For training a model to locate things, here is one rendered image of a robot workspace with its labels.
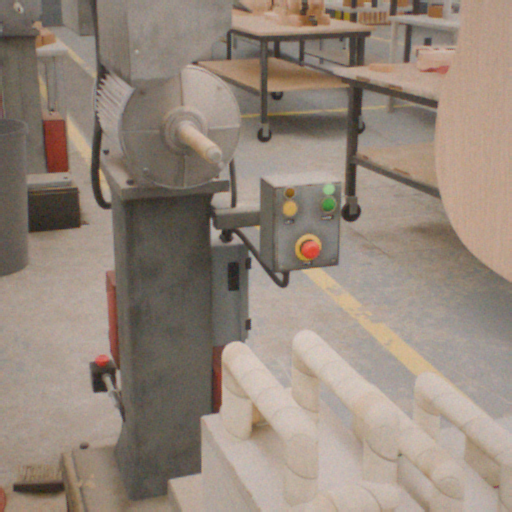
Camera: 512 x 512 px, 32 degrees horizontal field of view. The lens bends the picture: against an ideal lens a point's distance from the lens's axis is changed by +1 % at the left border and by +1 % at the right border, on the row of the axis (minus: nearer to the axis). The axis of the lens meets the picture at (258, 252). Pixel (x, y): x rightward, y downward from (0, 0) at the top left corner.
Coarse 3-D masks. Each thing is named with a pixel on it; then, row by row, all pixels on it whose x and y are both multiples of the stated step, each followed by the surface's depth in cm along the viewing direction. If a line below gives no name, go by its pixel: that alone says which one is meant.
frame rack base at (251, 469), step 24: (216, 432) 97; (264, 432) 97; (336, 432) 97; (216, 456) 96; (240, 456) 93; (264, 456) 93; (336, 456) 93; (360, 456) 93; (216, 480) 97; (240, 480) 89; (264, 480) 89; (336, 480) 89; (360, 480) 89; (216, 504) 98; (240, 504) 90; (264, 504) 85; (408, 504) 85
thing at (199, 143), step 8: (184, 128) 172; (192, 128) 171; (184, 136) 170; (192, 136) 166; (200, 136) 164; (192, 144) 165; (200, 144) 161; (208, 144) 158; (200, 152) 160; (208, 160) 158
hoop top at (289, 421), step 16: (224, 352) 93; (240, 352) 91; (240, 368) 89; (256, 368) 88; (240, 384) 89; (256, 384) 85; (272, 384) 85; (256, 400) 85; (272, 400) 82; (288, 400) 82; (272, 416) 81; (288, 416) 79; (304, 416) 79; (288, 432) 78; (304, 432) 78
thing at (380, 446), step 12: (372, 432) 81; (384, 432) 80; (396, 432) 81; (372, 444) 81; (384, 444) 81; (396, 444) 82; (372, 456) 82; (384, 456) 81; (396, 456) 82; (372, 468) 82; (384, 468) 82; (396, 468) 83; (372, 480) 82; (384, 480) 82; (396, 480) 84
